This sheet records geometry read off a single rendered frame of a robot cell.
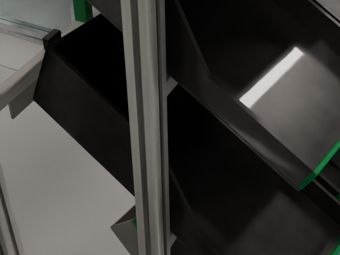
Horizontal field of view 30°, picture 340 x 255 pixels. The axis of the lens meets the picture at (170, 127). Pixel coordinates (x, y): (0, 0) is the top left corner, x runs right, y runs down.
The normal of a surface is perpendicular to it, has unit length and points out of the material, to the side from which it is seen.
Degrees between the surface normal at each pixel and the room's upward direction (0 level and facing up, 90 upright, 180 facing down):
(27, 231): 0
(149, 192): 90
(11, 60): 0
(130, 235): 90
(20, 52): 0
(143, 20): 90
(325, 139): 25
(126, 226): 90
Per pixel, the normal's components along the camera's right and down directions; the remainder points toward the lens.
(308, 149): 0.32, -0.53
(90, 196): -0.01, -0.76
